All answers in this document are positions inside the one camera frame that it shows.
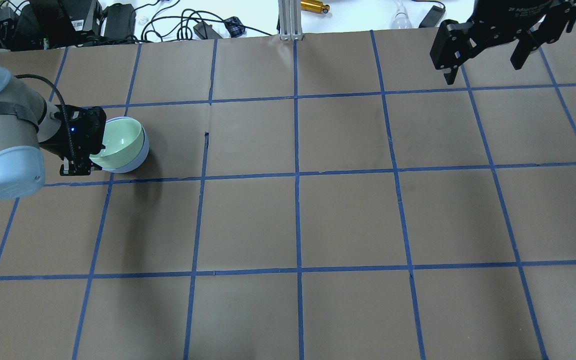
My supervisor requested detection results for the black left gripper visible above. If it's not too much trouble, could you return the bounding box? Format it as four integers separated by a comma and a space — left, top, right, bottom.
50, 105, 107, 177

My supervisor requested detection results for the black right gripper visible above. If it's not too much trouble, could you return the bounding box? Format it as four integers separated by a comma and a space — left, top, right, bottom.
429, 0, 576, 85

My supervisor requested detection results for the green bowl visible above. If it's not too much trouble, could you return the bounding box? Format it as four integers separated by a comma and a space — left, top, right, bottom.
89, 117, 145, 170

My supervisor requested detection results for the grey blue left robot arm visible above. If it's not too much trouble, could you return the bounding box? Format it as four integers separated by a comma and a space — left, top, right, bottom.
0, 66, 107, 201

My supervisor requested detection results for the blue bowl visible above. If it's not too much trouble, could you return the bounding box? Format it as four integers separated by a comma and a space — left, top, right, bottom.
102, 116, 150, 174

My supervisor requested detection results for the white light bulb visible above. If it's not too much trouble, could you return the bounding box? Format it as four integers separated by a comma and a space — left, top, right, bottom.
391, 4, 412, 30

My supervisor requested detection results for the black power brick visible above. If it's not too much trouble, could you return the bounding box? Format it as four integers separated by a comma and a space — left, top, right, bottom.
103, 3, 137, 40

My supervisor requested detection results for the black power adapter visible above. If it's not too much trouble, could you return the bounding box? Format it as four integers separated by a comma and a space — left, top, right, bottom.
192, 21, 223, 40

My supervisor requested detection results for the gold cylinder tool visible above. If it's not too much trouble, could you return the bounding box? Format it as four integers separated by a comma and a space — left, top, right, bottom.
300, 0, 330, 14

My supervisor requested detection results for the aluminium frame post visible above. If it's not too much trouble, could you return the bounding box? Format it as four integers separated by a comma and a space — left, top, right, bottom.
278, 0, 304, 41

